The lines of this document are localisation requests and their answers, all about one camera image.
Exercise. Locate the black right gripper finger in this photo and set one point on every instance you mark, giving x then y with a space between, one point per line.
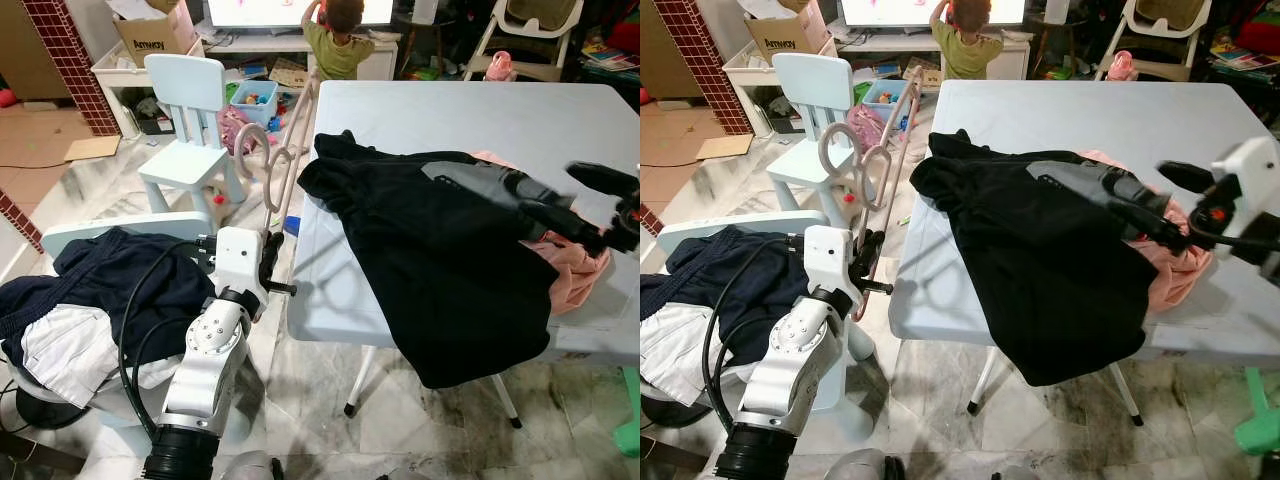
1185 176
600 178
565 222
1150 222

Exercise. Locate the black garment with grey patch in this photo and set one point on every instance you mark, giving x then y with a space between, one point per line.
420 260
1040 260

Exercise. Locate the pink plastic clothes hanger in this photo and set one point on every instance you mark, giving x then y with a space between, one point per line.
305 112
907 110

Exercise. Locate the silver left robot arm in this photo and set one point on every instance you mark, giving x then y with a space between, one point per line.
205 370
790 370

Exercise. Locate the pink garment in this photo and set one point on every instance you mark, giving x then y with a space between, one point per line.
1175 280
575 275

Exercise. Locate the light blue laundry basket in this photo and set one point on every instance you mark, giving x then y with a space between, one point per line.
90 225
700 228

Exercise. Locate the pink cloth bag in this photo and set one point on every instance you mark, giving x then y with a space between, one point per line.
232 130
865 128

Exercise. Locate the colourful children's books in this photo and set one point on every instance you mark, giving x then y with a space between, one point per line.
1245 55
612 58

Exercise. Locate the light blue table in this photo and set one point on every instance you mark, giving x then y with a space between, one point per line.
450 110
1080 110

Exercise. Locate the small pink toy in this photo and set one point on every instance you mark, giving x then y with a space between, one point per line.
500 68
1122 66

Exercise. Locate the flat cardboard sheet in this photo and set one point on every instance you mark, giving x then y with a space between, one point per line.
725 147
92 148

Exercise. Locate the blue toy bin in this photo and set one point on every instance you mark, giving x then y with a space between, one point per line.
255 110
885 100

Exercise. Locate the white baby high chair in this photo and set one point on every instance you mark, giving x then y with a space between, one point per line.
1165 33
535 33

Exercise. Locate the red fabric bag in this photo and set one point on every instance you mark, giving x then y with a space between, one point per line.
628 35
1260 35

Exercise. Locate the light blue child chair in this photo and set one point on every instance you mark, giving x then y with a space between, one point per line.
185 85
805 80

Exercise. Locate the black stand base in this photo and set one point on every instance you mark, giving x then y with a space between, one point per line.
50 408
665 408

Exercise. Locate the green plastic stool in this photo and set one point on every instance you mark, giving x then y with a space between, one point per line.
1262 430
632 420

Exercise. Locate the child in green shirt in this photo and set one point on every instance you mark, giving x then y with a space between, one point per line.
335 55
965 55

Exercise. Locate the white low media shelf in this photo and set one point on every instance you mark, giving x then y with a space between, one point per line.
880 45
250 45

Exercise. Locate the brown cardboard box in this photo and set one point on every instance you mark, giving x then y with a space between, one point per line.
785 40
155 40

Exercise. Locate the flat screen television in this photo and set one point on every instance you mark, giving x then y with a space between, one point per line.
260 10
890 10

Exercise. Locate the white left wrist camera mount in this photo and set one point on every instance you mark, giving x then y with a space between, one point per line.
238 260
828 260

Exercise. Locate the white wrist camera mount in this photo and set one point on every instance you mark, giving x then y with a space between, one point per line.
1255 170
238 260
828 260

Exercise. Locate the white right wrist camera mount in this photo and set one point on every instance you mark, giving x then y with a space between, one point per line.
1255 170

